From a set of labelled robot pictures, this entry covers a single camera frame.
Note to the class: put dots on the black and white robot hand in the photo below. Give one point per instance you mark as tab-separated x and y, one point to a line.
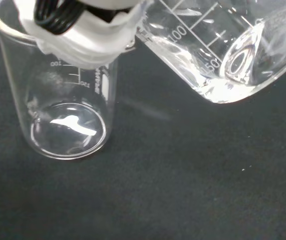
87	47

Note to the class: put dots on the black cloth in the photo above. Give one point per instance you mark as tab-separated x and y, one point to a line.
157	187

